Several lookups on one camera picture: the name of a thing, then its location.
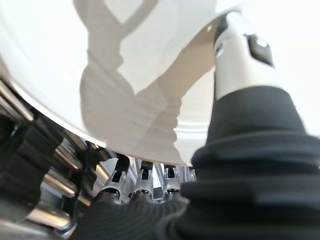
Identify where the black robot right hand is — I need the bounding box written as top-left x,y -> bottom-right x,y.
74,10 -> 320,240

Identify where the beige round ceramic plate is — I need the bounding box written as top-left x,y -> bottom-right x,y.
0,0 -> 241,168

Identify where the black dish drying rack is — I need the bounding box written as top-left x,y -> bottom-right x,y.
0,77 -> 198,240

